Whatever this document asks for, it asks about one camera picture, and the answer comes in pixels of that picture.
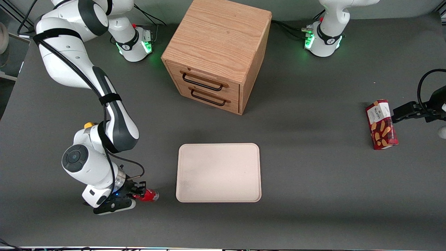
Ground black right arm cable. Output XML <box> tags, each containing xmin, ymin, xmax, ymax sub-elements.
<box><xmin>17</xmin><ymin>0</ymin><xmax>145</xmax><ymax>196</ymax></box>

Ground red cookie box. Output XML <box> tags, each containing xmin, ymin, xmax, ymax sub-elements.
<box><xmin>365</xmin><ymin>99</ymin><xmax>399</xmax><ymax>151</ymax></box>

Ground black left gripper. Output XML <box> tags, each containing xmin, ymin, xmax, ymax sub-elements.
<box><xmin>392</xmin><ymin>86</ymin><xmax>446</xmax><ymax>123</ymax></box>

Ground black right base cables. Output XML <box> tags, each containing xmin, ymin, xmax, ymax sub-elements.
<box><xmin>134</xmin><ymin>3</ymin><xmax>167</xmax><ymax>27</ymax></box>

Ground beige rectangular tray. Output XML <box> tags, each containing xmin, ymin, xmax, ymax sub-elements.
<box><xmin>176</xmin><ymin>143</ymin><xmax>262</xmax><ymax>203</ymax></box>

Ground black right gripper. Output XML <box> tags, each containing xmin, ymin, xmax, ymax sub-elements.
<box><xmin>93</xmin><ymin>182</ymin><xmax>147</xmax><ymax>215</ymax></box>

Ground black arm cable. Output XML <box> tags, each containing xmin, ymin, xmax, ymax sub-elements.
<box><xmin>417</xmin><ymin>69</ymin><xmax>446</xmax><ymax>113</ymax></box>
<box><xmin>17</xmin><ymin>0</ymin><xmax>145</xmax><ymax>196</ymax></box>

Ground black base cables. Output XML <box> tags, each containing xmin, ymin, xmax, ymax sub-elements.
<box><xmin>134</xmin><ymin>3</ymin><xmax>167</xmax><ymax>27</ymax></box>
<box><xmin>271</xmin><ymin>19</ymin><xmax>313</xmax><ymax>40</ymax></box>

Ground black drawer handle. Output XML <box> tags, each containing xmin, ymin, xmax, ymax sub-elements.
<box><xmin>182</xmin><ymin>72</ymin><xmax>224</xmax><ymax>92</ymax></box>
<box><xmin>190</xmin><ymin>89</ymin><xmax>227</xmax><ymax>107</ymax></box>

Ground beige round object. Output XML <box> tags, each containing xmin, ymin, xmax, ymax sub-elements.
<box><xmin>0</xmin><ymin>22</ymin><xmax>9</xmax><ymax>55</ymax></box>

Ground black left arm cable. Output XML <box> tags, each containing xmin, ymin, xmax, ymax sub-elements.
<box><xmin>417</xmin><ymin>69</ymin><xmax>446</xmax><ymax>113</ymax></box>

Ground black upper drawer handle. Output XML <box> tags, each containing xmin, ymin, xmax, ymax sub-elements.
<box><xmin>182</xmin><ymin>72</ymin><xmax>224</xmax><ymax>92</ymax></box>

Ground black left base cables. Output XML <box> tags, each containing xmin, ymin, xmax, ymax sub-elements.
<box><xmin>271</xmin><ymin>19</ymin><xmax>313</xmax><ymax>40</ymax></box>

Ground glass side table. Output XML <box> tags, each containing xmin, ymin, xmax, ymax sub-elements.
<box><xmin>0</xmin><ymin>33</ymin><xmax>31</xmax><ymax>82</ymax></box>

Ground black lower drawer handle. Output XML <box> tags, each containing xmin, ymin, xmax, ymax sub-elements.
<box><xmin>190</xmin><ymin>89</ymin><xmax>227</xmax><ymax>107</ymax></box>

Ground black velcro cable strap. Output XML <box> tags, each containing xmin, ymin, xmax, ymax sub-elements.
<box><xmin>99</xmin><ymin>93</ymin><xmax>123</xmax><ymax>106</ymax></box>
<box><xmin>33</xmin><ymin>28</ymin><xmax>83</xmax><ymax>45</ymax></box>

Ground wooden drawer cabinet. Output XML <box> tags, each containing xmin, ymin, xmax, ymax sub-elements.
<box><xmin>161</xmin><ymin>0</ymin><xmax>272</xmax><ymax>115</ymax></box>

